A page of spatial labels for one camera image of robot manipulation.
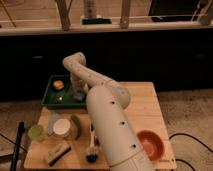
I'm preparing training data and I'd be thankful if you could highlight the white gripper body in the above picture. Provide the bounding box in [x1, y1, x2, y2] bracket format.
[70, 74, 88, 95]

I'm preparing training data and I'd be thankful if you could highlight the blue grey sponge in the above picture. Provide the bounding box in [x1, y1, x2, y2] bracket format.
[73, 93, 85, 101]

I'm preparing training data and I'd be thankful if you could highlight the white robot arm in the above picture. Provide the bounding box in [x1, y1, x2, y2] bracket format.
[63, 52, 155, 171]

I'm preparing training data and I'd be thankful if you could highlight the green plastic tray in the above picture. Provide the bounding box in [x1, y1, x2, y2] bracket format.
[41, 75, 86, 110]

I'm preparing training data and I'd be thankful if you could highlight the orange fruit toy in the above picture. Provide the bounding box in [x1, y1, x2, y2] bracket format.
[53, 80, 64, 90]

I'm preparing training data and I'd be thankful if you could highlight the green cucumber toy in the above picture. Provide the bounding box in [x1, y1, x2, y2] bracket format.
[70, 114, 82, 140]

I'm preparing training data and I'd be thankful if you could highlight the grey plastic spatula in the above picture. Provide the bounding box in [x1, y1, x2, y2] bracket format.
[47, 112, 60, 135]

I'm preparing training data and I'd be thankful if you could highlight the white round bowl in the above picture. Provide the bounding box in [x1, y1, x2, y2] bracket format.
[53, 119, 71, 137]

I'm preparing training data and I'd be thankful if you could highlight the dark green box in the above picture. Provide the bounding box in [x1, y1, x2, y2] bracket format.
[82, 18, 112, 25]

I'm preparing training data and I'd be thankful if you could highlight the green plastic cup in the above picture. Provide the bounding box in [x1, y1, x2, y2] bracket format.
[28, 125, 44, 141]

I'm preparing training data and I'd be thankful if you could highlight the black pole stand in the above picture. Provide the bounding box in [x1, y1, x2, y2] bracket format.
[10, 122, 25, 171]

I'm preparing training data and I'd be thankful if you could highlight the orange plastic bowl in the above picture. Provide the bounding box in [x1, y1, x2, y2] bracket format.
[137, 130, 165, 161]

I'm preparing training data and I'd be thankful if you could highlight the black monitor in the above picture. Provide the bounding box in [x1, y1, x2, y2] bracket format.
[149, 0, 199, 22]

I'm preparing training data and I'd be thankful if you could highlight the black floor cable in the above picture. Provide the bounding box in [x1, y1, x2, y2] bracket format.
[168, 132, 213, 171]

